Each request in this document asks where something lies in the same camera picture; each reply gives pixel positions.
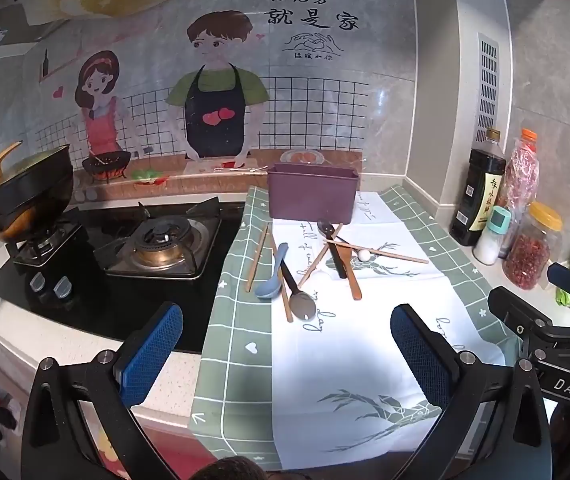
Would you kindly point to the black gas stove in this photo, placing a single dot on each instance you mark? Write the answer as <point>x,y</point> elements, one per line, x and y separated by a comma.
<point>115,305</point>

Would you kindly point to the blue plastic spoon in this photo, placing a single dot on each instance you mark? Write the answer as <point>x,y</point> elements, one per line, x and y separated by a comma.
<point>267,289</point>

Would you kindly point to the salt shaker with teal cap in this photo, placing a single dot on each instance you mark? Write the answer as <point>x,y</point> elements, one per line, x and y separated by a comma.
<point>492,240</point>

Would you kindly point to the purple plastic utensil holder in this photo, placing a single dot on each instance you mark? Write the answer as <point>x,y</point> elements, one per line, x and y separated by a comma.
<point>310,195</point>

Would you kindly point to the chili flakes jar yellow lid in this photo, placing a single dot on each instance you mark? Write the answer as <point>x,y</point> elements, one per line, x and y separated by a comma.
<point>532,255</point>

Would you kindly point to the grey stove knob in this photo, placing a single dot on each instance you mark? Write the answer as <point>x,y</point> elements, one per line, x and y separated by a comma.
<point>62,287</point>
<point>40,282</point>

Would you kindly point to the green and white tablecloth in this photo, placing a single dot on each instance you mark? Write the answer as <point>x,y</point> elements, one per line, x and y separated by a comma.
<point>345,340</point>

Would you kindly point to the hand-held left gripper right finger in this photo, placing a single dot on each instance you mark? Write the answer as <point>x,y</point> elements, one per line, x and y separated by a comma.
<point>417,350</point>

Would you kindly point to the grey range hood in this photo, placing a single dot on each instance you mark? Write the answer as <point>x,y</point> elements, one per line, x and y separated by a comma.
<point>5,35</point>

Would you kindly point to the cartoon couple wall poster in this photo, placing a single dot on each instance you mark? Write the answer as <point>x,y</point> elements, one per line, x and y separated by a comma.
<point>215,110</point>

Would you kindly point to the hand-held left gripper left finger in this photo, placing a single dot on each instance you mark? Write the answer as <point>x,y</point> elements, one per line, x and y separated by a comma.
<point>152,350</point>

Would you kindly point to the chili bottle with orange cap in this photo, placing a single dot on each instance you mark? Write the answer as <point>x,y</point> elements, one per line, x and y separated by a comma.
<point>525,170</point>

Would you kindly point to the dark soy sauce bottle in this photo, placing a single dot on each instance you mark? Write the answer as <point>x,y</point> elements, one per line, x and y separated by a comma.
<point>477,185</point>

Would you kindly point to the wooden spatula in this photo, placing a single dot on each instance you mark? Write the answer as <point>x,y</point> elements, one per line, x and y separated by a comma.
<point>354,285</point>

